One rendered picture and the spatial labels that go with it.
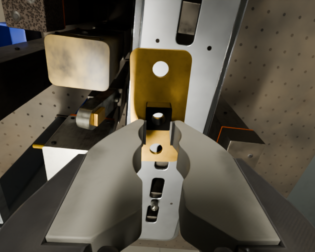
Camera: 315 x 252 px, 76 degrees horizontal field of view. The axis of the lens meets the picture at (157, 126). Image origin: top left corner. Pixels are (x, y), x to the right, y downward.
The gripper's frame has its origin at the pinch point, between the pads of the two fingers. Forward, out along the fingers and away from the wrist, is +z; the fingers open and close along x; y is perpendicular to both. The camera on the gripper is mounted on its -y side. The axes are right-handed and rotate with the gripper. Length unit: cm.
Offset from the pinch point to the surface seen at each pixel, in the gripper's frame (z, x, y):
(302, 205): 127, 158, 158
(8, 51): 31.7, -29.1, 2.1
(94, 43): 19.2, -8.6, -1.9
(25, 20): 17.2, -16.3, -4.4
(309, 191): 127, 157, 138
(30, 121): 57, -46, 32
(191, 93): 27.2, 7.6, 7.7
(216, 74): 27.2, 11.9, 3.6
